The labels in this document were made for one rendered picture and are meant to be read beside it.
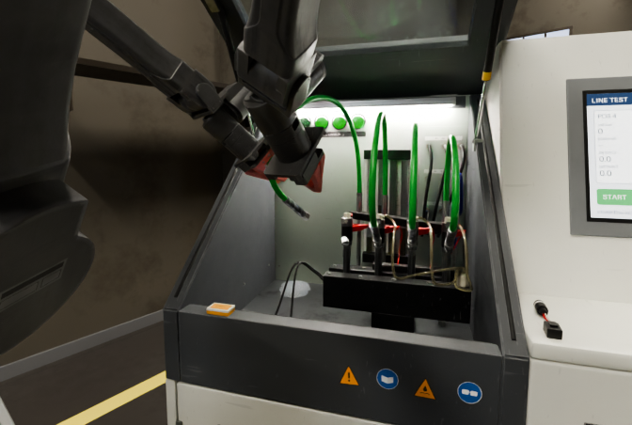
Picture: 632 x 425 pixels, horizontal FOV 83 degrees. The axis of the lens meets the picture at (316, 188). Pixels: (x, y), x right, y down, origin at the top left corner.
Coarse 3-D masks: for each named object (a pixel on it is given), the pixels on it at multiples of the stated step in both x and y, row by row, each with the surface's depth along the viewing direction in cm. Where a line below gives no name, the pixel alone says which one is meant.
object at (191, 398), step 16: (192, 384) 77; (192, 400) 77; (208, 400) 75; (224, 400) 74; (240, 400) 73; (256, 400) 72; (272, 400) 72; (192, 416) 77; (208, 416) 76; (224, 416) 75; (240, 416) 74; (256, 416) 73; (272, 416) 72; (288, 416) 71; (304, 416) 70; (320, 416) 69; (336, 416) 68; (352, 416) 68
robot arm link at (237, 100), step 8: (200, 88) 68; (208, 88) 69; (224, 88) 78; (232, 88) 75; (240, 88) 77; (200, 96) 68; (208, 96) 69; (216, 96) 70; (224, 96) 73; (232, 96) 75; (240, 96) 76; (208, 104) 69; (216, 104) 70; (232, 104) 75; (240, 104) 75; (200, 112) 73; (208, 112) 70; (240, 112) 75; (240, 120) 78
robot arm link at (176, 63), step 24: (96, 0) 57; (96, 24) 57; (120, 24) 59; (120, 48) 60; (144, 48) 62; (144, 72) 64; (168, 72) 64; (192, 72) 67; (168, 96) 69; (192, 96) 67
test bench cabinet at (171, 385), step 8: (168, 384) 78; (176, 384) 78; (168, 392) 78; (176, 392) 78; (168, 400) 78; (176, 400) 78; (168, 408) 79; (176, 408) 78; (168, 416) 79; (176, 416) 78; (168, 424) 79
